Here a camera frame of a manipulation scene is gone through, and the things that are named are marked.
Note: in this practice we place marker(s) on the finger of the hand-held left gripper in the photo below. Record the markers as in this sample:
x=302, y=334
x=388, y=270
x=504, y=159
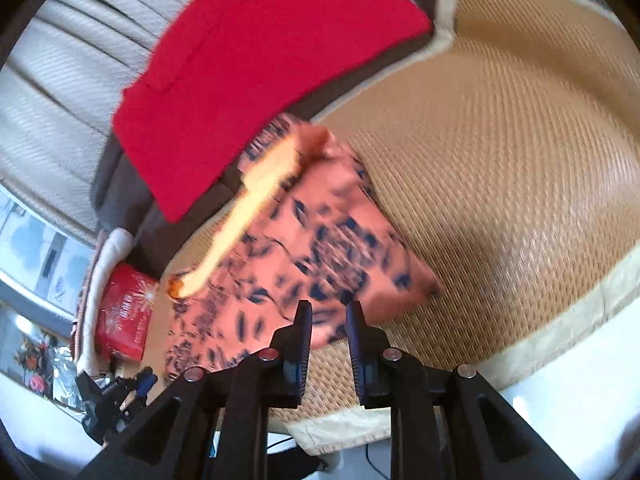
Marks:
x=144, y=380

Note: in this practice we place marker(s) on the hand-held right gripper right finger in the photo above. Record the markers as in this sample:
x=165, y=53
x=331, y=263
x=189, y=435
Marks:
x=361, y=365

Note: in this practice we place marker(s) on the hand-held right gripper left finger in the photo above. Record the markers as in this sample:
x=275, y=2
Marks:
x=299, y=360

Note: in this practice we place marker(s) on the orange floral garment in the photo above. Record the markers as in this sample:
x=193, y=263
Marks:
x=340, y=260

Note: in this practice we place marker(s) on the clear plastic wrap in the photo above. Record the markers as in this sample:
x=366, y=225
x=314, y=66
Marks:
x=65, y=375

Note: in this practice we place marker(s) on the red gift box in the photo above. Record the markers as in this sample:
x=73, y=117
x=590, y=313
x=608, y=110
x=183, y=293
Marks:
x=125, y=310

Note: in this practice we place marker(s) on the orange flower bouquet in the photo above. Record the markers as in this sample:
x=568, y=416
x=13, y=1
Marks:
x=32, y=360

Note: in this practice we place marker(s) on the folded red floral quilt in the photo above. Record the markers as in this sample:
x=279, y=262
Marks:
x=112, y=245

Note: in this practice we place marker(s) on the silver floral refrigerator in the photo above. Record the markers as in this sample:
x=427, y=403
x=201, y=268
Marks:
x=35, y=255

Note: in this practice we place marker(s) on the dark brown leather sofa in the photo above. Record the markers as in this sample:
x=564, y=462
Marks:
x=120, y=180

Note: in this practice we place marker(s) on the woven bamboo sofa mat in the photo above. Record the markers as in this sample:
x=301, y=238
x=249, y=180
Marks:
x=500, y=160

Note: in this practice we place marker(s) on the beige dotted curtain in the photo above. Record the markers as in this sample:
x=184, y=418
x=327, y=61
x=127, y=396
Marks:
x=60, y=110

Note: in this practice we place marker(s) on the red towel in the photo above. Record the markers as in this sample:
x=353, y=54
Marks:
x=250, y=60

